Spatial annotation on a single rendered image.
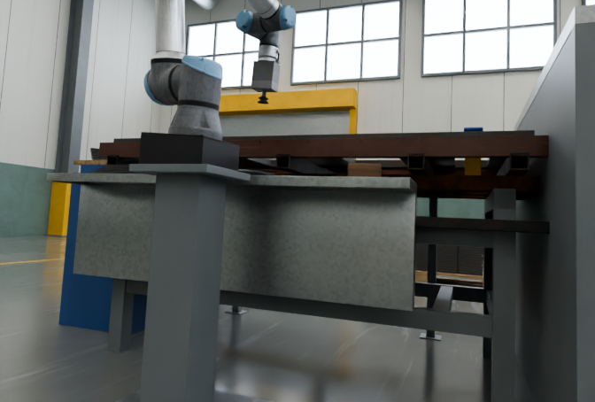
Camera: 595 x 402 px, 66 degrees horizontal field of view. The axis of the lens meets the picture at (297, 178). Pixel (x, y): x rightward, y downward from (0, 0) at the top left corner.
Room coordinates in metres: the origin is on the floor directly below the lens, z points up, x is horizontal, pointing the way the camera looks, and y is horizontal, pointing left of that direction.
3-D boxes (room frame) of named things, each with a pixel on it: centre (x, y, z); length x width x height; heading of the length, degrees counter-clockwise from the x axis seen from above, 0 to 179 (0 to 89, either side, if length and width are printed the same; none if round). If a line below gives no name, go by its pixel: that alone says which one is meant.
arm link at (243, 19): (1.57, 0.18, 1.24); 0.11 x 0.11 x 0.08; 52
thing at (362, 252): (1.61, 0.25, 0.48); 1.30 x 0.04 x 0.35; 70
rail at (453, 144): (1.58, 0.04, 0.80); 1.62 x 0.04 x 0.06; 70
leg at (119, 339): (1.88, 0.68, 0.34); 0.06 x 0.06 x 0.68; 70
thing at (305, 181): (1.54, 0.27, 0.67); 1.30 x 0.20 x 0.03; 70
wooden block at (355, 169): (1.38, -0.20, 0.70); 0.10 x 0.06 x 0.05; 81
